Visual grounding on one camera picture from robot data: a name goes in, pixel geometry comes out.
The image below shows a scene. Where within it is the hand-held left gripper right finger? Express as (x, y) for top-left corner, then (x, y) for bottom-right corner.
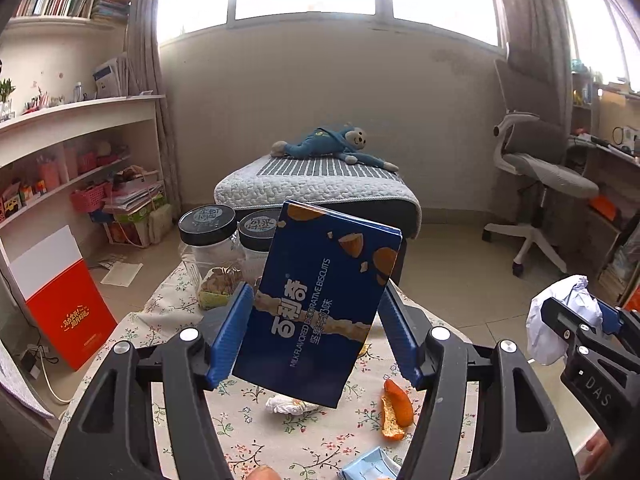
(377, 285), (581, 480)

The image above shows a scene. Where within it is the white paper sheet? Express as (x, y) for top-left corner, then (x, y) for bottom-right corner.
(100, 260), (144, 287)

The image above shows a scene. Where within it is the clear jar black lid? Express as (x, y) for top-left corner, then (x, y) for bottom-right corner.
(237, 208), (283, 291)
(179, 205), (246, 311)

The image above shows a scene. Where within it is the white low bookshelf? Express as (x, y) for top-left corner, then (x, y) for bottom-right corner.
(0, 94), (168, 281)

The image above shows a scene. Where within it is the grey office chair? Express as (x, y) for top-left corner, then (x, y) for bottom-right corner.
(482, 57), (601, 278)

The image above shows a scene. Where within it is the narrow window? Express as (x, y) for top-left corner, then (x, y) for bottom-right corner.
(562, 0), (640, 92)

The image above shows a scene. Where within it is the pink basket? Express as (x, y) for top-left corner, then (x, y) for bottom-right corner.
(70, 182), (113, 213)

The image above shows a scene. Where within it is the white charger cable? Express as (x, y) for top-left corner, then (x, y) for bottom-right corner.
(20, 344), (72, 406)

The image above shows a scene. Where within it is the crumpled white tissue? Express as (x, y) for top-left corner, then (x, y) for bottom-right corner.
(265, 394), (326, 415)

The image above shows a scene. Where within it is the red and white box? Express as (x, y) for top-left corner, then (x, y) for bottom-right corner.
(10, 225), (118, 372)

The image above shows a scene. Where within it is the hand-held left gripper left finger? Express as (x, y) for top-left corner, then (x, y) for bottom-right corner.
(45, 282), (256, 480)

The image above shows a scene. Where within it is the grey curtain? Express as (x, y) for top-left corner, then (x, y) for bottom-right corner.
(125, 0), (181, 221)
(492, 0), (576, 131)

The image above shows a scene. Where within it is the light blue milk carton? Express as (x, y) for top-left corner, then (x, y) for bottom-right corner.
(340, 447), (402, 480)

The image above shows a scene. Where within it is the person's right hand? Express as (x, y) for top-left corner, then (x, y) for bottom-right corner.
(584, 435), (615, 472)

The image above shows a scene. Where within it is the blue plush monkey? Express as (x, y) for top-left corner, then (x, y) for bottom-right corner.
(271, 122), (399, 171)

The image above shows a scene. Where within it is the dark ottoman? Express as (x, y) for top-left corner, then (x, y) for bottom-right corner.
(215, 152), (423, 285)

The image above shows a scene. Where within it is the dark blue biscuit box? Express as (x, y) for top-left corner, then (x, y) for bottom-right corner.
(232, 200), (403, 408)

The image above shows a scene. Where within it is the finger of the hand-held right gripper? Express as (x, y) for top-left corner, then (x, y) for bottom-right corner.
(542, 297), (622, 362)
(597, 304), (640, 345)

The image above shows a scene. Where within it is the white striped box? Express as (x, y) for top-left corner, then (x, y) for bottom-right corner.
(92, 55), (128, 98)

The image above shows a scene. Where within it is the floral tablecloth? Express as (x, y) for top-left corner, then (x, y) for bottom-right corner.
(50, 260), (481, 480)

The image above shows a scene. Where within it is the wooden desk with shelves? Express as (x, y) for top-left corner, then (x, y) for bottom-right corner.
(565, 70), (640, 311)

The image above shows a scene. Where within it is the stack of papers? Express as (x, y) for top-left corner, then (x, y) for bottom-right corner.
(102, 175), (166, 212)

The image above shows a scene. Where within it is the grey quilted cover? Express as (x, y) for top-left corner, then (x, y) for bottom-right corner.
(215, 154), (422, 241)

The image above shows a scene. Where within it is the orange peel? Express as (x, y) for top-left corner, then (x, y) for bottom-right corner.
(381, 379), (415, 442)

